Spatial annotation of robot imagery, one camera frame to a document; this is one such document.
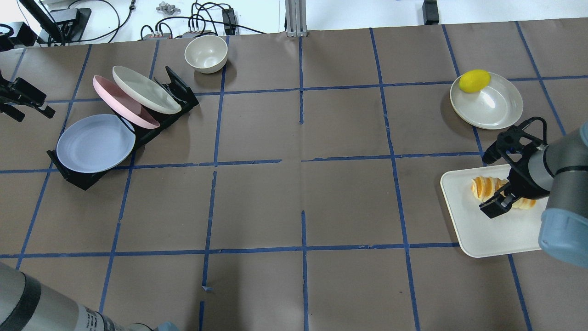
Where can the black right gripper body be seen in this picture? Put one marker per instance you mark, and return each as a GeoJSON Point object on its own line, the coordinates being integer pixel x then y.
{"type": "Point", "coordinates": [526, 176]}

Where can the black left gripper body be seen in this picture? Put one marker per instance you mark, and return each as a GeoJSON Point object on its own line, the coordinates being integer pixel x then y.
{"type": "Point", "coordinates": [17, 93]}

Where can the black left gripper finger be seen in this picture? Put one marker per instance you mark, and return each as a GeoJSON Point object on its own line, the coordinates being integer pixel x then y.
{"type": "Point", "coordinates": [12, 112]}
{"type": "Point", "coordinates": [27, 94]}

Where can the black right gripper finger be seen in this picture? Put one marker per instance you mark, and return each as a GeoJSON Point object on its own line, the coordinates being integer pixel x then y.
{"type": "Point", "coordinates": [500, 203]}
{"type": "Point", "coordinates": [495, 153]}

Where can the spiral orange bread roll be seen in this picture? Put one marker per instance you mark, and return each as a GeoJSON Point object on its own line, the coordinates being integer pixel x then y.
{"type": "Point", "coordinates": [483, 188]}

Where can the blue plate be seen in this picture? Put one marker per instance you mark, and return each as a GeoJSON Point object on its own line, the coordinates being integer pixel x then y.
{"type": "Point", "coordinates": [96, 143]}

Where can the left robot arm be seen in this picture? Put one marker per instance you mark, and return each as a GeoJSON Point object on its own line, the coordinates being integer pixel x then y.
{"type": "Point", "coordinates": [28, 305]}

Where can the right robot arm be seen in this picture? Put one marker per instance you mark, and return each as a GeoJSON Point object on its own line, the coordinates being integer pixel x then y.
{"type": "Point", "coordinates": [557, 171]}

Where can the cream round plate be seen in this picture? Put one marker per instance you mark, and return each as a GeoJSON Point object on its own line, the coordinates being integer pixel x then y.
{"type": "Point", "coordinates": [496, 106]}

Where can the pink plate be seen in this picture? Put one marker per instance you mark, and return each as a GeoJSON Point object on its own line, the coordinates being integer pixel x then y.
{"type": "Point", "coordinates": [123, 104]}

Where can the cream plate in rack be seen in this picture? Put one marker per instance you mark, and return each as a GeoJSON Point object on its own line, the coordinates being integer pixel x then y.
{"type": "Point", "coordinates": [145, 91]}

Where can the black plate rack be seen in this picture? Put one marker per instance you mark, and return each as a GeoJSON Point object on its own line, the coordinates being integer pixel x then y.
{"type": "Point", "coordinates": [182, 94]}

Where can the white rectangular tray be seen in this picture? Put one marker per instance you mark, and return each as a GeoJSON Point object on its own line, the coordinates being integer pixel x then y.
{"type": "Point", "coordinates": [479, 236]}

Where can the yellow lemon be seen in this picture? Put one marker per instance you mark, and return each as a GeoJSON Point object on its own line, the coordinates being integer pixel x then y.
{"type": "Point", "coordinates": [474, 80]}

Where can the black power adapter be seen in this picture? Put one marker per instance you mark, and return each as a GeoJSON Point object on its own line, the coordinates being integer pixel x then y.
{"type": "Point", "coordinates": [430, 12]}

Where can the cream bowl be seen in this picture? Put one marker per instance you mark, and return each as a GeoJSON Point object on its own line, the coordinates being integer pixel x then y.
{"type": "Point", "coordinates": [207, 54]}

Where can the brown paper table cover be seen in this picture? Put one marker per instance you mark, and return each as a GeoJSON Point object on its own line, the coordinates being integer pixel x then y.
{"type": "Point", "coordinates": [302, 193]}

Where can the black power brick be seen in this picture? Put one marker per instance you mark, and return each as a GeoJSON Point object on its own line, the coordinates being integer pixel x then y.
{"type": "Point", "coordinates": [229, 21]}

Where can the aluminium frame post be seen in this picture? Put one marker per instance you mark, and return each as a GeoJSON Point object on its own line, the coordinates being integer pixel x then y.
{"type": "Point", "coordinates": [295, 16]}

